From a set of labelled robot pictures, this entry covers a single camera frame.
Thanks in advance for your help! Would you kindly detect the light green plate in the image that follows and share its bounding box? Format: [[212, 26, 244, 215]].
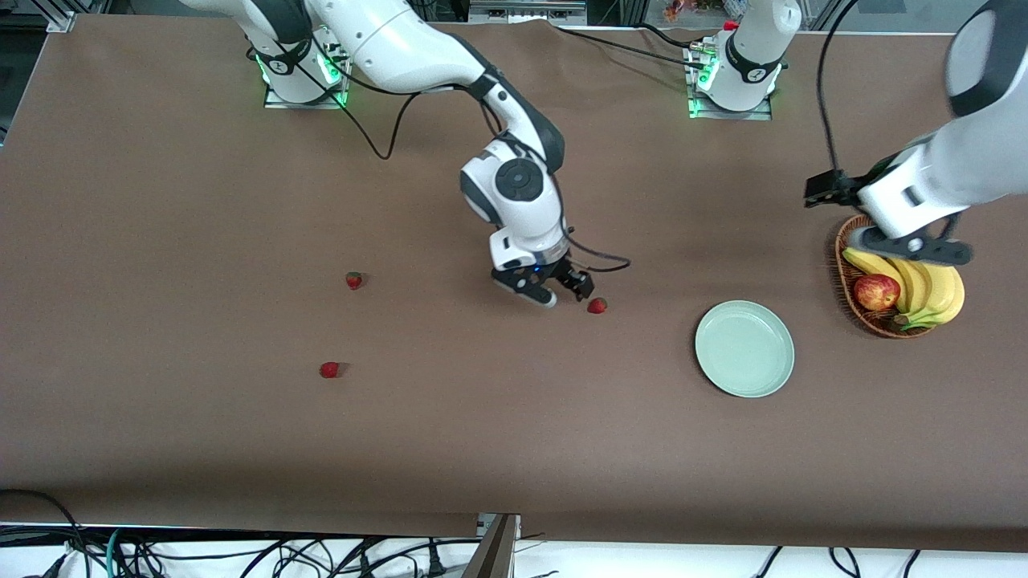
[[695, 300, 796, 399]]

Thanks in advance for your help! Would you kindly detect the red apple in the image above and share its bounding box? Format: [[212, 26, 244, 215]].
[[854, 274, 902, 312]]

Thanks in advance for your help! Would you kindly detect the brown wicker basket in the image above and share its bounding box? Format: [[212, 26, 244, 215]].
[[835, 215, 936, 340]]

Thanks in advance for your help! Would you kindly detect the yellow banana bunch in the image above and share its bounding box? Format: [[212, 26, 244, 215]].
[[842, 245, 965, 332]]

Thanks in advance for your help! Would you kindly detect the brown table cloth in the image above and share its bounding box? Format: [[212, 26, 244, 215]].
[[0, 14, 1028, 553]]

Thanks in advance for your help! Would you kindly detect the orange patterned object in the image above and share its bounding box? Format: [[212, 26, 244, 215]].
[[663, 0, 752, 22]]

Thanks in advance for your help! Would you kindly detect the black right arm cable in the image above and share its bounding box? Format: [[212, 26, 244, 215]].
[[321, 48, 632, 274]]

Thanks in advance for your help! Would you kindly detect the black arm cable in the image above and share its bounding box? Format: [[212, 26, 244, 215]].
[[321, 48, 632, 274], [818, 0, 864, 173]]

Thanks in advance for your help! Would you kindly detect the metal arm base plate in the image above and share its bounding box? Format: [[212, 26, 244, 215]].
[[263, 36, 349, 110], [687, 44, 773, 121]]

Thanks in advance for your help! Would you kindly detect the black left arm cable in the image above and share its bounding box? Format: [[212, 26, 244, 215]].
[[818, 0, 864, 173]]

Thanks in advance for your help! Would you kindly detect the black cable lying on cloth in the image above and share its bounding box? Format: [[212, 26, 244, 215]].
[[549, 20, 709, 71]]

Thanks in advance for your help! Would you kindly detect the aluminium rail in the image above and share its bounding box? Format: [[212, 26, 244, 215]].
[[468, 0, 589, 25]]

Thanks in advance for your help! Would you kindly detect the black cable tangle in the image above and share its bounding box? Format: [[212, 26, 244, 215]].
[[120, 536, 451, 578]]

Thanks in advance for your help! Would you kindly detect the teal cable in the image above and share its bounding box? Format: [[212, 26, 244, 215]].
[[104, 527, 129, 578]]

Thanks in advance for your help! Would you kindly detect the black looped floor cable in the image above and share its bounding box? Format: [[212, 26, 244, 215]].
[[0, 488, 91, 578]]

